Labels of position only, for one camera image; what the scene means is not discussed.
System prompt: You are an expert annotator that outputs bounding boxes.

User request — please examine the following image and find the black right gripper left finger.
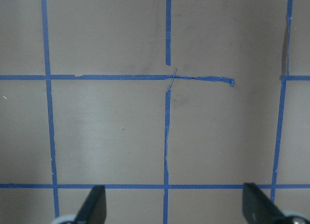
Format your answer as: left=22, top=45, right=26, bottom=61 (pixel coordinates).
left=52, top=185, right=107, bottom=224

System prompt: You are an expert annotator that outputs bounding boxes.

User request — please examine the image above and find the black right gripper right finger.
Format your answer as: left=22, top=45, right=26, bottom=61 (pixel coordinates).
left=242, top=182, right=310, bottom=224

